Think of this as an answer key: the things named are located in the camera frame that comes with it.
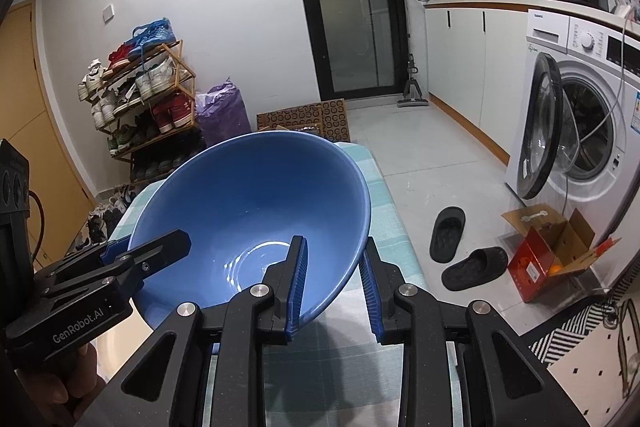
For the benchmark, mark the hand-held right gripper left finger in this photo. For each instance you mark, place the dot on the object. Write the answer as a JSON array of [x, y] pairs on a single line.
[[300, 287]]

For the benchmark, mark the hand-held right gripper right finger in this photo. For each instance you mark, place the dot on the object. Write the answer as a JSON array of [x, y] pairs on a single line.
[[372, 302]]

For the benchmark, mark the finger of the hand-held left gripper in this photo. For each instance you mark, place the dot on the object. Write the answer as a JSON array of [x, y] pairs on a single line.
[[114, 251], [160, 249]]

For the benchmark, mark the blue bowl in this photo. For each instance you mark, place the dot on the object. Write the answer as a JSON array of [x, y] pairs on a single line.
[[250, 207]]

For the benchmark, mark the person's left hand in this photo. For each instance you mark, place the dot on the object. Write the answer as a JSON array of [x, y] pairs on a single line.
[[65, 382]]

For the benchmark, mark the scattered dark shoes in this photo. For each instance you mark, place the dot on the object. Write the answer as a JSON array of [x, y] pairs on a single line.
[[107, 212]]

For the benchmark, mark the teal checked tablecloth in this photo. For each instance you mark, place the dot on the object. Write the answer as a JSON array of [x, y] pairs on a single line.
[[395, 227]]

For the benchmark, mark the black slipper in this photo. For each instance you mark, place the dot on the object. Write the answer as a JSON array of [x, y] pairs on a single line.
[[446, 234], [472, 269]]

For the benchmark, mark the wooden shoe rack with shoes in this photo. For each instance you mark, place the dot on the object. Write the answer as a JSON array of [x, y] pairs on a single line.
[[165, 112]]

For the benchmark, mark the purple plastic bag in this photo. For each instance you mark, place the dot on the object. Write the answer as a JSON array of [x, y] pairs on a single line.
[[222, 117]]

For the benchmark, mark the wooden door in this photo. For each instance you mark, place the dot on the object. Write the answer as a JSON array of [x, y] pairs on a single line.
[[45, 107]]

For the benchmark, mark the orange cardboard box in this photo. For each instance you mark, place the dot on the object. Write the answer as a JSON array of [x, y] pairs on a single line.
[[532, 267]]

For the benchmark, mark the patterned cardboard box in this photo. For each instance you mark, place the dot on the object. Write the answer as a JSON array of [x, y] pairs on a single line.
[[300, 117]]

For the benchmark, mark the orange fruit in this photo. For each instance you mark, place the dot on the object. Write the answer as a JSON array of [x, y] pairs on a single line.
[[555, 269]]

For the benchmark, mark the grey stick vacuum cleaner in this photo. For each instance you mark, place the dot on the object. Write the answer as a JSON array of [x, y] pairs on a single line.
[[414, 94]]

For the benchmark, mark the black white patterned rug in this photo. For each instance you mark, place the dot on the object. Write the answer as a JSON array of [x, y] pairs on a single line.
[[590, 357]]

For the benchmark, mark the white kitchen base cabinet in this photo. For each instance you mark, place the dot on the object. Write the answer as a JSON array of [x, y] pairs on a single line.
[[465, 57]]

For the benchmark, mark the black framed glass door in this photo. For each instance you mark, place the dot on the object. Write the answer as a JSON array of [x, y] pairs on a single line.
[[350, 7]]

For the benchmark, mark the white washing machine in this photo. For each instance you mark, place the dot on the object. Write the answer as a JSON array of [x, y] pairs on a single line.
[[590, 107]]

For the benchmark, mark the white wall switch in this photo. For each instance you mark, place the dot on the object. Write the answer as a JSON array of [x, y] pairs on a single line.
[[108, 13]]

